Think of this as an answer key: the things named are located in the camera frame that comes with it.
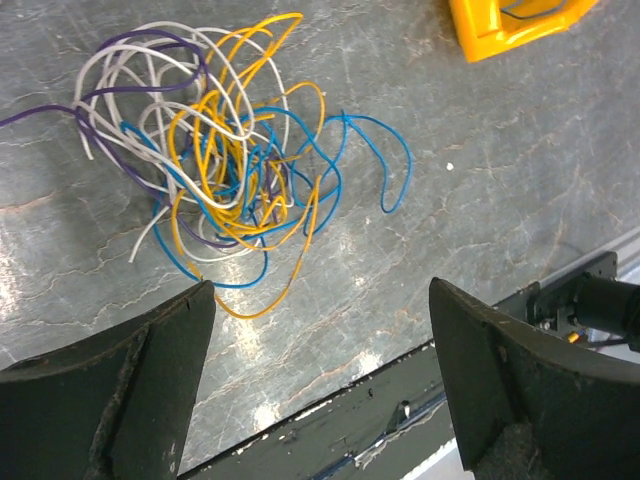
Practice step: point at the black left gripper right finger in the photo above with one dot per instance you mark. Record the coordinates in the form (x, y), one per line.
(519, 396)

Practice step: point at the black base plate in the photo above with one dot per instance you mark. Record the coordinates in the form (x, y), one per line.
(380, 427)

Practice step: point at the yellow plastic bin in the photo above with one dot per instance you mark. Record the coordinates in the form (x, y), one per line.
(487, 28)

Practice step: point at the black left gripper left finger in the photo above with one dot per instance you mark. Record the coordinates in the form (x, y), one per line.
(114, 405)

